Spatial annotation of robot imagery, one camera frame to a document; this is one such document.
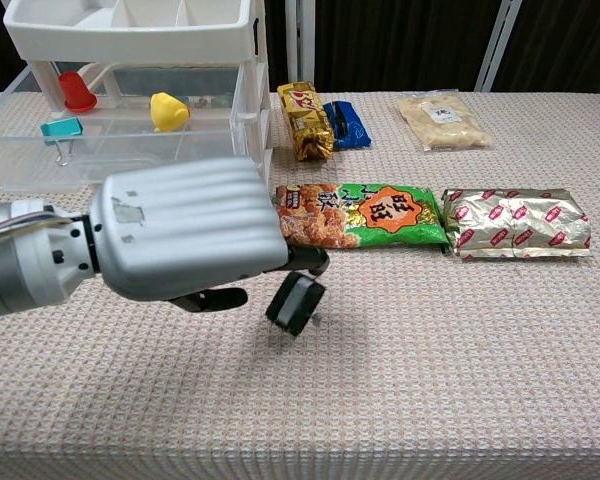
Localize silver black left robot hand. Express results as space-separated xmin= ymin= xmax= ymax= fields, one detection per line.
xmin=88 ymin=155 xmax=331 ymax=315

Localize clear plastic drawer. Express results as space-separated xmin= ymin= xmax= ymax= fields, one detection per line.
xmin=0 ymin=64 xmax=247 ymax=195

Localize black grey small gadget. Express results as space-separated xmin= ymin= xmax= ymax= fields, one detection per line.
xmin=264 ymin=272 xmax=327 ymax=337

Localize teal binder clip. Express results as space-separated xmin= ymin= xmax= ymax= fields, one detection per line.
xmin=39 ymin=117 xmax=85 ymax=166

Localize white plastic drawer organizer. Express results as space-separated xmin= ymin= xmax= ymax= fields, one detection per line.
xmin=2 ymin=0 xmax=274 ymax=186

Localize yellow rubber toy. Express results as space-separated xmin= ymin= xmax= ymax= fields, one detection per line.
xmin=149 ymin=92 xmax=191 ymax=133

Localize gold snack bar package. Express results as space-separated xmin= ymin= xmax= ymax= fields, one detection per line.
xmin=276 ymin=82 xmax=335 ymax=162

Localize red plastic cup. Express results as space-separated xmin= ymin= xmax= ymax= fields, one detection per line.
xmin=58 ymin=70 xmax=99 ymax=112

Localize blue snack bar package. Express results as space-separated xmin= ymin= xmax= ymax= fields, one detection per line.
xmin=322 ymin=101 xmax=373 ymax=151

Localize green orange snack bag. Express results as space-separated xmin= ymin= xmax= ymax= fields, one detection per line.
xmin=272 ymin=182 xmax=451 ymax=254

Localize beige woven tablecloth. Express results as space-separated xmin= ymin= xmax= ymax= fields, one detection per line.
xmin=0 ymin=89 xmax=600 ymax=480

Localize black curtain panel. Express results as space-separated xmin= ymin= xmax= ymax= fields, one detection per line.
xmin=494 ymin=0 xmax=600 ymax=95
xmin=313 ymin=0 xmax=504 ymax=94

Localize clear bag of pale snacks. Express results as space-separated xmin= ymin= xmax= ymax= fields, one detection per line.
xmin=397 ymin=89 xmax=494 ymax=152

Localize silver foil bag red print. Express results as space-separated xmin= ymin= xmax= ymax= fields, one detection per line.
xmin=439 ymin=187 xmax=594 ymax=260

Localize white metal frame post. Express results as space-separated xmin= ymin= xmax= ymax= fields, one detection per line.
xmin=474 ymin=0 xmax=524 ymax=93
xmin=284 ymin=0 xmax=316 ymax=94

